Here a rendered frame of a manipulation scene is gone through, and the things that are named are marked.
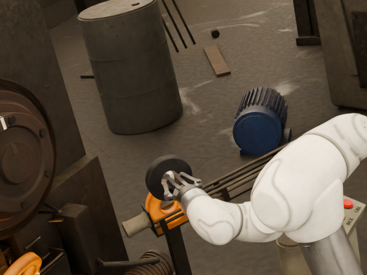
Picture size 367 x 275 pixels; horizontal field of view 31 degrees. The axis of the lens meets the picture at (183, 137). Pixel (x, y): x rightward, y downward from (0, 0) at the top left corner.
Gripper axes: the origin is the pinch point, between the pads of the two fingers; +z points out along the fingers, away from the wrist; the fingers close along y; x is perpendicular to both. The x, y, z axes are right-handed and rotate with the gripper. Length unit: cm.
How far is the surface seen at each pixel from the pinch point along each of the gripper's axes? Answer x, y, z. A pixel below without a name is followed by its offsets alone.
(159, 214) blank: -18.7, -4.2, 8.2
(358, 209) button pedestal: -27, 56, -22
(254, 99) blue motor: -62, 105, 153
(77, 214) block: -7.2, -30.9, 9.1
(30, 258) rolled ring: -5, -49, -9
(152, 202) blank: -13.3, -5.5, 8.5
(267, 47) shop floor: -105, 207, 331
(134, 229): -19.9, -14.4, 7.2
